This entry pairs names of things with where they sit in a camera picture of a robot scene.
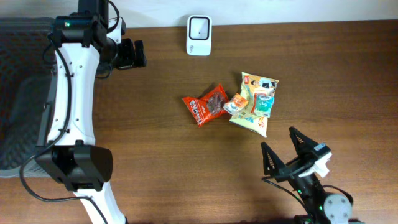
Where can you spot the dark grey plastic basket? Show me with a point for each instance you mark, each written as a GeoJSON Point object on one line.
{"type": "Point", "coordinates": [27, 90]}

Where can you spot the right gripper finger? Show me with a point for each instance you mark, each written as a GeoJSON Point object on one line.
{"type": "Point", "coordinates": [271, 163]}
{"type": "Point", "coordinates": [302, 144]}

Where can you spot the small orange white carton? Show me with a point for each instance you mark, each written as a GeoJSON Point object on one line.
{"type": "Point", "coordinates": [236, 104]}

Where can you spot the teal tissue pack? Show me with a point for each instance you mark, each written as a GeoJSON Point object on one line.
{"type": "Point", "coordinates": [262, 105]}

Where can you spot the pale yellow snack bag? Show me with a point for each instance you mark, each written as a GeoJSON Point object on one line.
{"type": "Point", "coordinates": [250, 85]}

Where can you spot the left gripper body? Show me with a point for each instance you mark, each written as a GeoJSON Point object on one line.
{"type": "Point", "coordinates": [138, 53]}

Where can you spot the white barcode scanner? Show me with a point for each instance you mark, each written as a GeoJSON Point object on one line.
{"type": "Point", "coordinates": [199, 33]}

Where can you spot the orange snack bag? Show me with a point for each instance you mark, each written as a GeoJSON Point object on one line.
{"type": "Point", "coordinates": [209, 107]}

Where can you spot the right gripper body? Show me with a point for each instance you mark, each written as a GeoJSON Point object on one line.
{"type": "Point", "coordinates": [294, 167]}

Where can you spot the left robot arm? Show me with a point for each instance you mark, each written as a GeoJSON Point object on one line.
{"type": "Point", "coordinates": [88, 46]}

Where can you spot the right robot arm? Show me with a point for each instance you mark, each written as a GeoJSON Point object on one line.
{"type": "Point", "coordinates": [322, 203]}

